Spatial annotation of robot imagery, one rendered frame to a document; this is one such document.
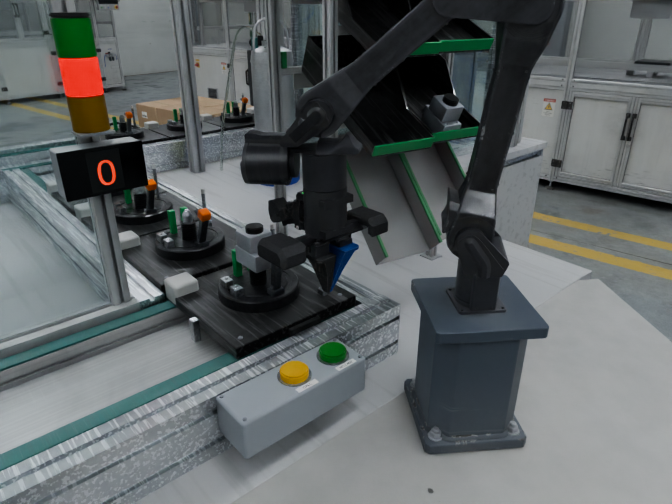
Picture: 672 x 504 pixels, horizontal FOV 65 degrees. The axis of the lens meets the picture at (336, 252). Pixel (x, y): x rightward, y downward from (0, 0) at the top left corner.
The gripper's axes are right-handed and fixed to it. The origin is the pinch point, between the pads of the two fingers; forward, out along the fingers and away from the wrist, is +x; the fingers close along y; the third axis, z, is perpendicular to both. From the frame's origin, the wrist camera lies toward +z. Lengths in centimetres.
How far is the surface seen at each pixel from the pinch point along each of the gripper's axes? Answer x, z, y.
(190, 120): 3, 126, -43
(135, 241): 10, 53, 8
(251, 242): 1.3, 17.6, 1.2
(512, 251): 24, 12, -71
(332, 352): 12.0, -2.5, 1.4
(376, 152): -10.5, 12.1, -21.5
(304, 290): 12.1, 14.8, -6.9
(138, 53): 55, 1162, -433
